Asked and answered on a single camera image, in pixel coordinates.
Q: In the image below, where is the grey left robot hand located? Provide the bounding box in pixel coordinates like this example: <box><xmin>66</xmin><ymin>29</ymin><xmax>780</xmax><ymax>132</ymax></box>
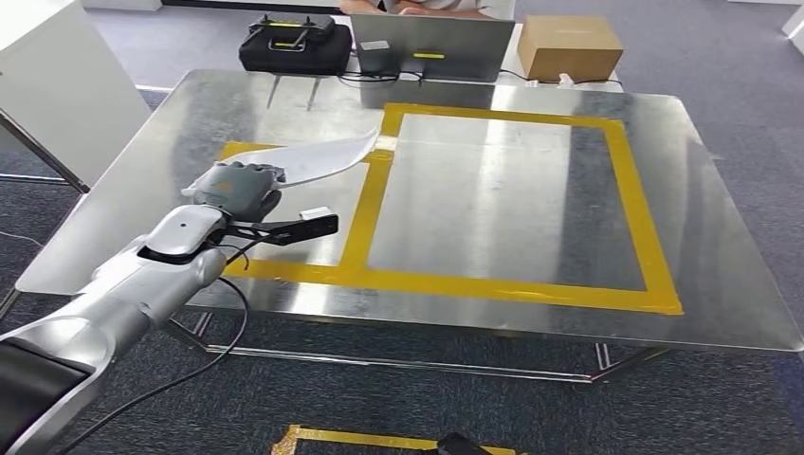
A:
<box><xmin>191</xmin><ymin>161</ymin><xmax>287</xmax><ymax>224</ymax></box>

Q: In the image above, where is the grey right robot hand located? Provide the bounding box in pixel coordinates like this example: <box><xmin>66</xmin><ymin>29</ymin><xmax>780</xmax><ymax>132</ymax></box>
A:
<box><xmin>436</xmin><ymin>431</ymin><xmax>492</xmax><ymax>455</ymax></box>

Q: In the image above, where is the white plastic car part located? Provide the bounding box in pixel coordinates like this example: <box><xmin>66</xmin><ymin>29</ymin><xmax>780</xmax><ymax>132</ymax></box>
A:
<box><xmin>180</xmin><ymin>128</ymin><xmax>380</xmax><ymax>199</ymax></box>

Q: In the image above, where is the steel workbench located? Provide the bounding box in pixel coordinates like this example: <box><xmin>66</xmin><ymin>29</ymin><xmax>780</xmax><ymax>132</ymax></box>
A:
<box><xmin>15</xmin><ymin>68</ymin><xmax>804</xmax><ymax>386</ymax></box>

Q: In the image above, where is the black carrying case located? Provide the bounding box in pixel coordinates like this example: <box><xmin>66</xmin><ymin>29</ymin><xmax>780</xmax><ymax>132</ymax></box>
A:
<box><xmin>238</xmin><ymin>25</ymin><xmax>355</xmax><ymax>77</ymax></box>

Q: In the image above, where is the black remote controller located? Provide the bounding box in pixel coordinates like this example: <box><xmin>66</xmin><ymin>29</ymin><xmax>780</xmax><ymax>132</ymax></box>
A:
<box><xmin>247</xmin><ymin>13</ymin><xmax>338</xmax><ymax>51</ymax></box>

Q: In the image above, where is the white desk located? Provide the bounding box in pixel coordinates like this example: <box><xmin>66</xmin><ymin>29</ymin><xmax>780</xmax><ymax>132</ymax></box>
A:
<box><xmin>0</xmin><ymin>0</ymin><xmax>154</xmax><ymax>192</ymax></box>

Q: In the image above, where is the grey laptop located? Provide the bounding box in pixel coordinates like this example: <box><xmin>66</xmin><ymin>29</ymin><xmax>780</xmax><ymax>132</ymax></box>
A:
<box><xmin>349</xmin><ymin>13</ymin><xmax>517</xmax><ymax>84</ymax></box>

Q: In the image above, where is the person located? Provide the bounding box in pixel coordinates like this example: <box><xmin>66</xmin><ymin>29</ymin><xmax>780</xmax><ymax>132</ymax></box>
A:
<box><xmin>338</xmin><ymin>0</ymin><xmax>518</xmax><ymax>20</ymax></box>

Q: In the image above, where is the white table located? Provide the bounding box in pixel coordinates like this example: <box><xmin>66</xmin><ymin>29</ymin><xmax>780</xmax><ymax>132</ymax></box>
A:
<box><xmin>135</xmin><ymin>15</ymin><xmax>626</xmax><ymax>96</ymax></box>

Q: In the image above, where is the brown cardboard box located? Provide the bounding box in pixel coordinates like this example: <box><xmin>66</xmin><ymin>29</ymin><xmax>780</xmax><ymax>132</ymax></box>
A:
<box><xmin>517</xmin><ymin>14</ymin><xmax>625</xmax><ymax>84</ymax></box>

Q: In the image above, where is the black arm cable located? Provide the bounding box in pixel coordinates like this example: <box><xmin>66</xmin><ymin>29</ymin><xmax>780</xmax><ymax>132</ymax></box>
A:
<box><xmin>53</xmin><ymin>241</ymin><xmax>265</xmax><ymax>455</ymax></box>

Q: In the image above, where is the black table cable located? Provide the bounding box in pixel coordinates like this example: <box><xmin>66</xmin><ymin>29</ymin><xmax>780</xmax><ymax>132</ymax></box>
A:
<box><xmin>336</xmin><ymin>70</ymin><xmax>425</xmax><ymax>87</ymax></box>

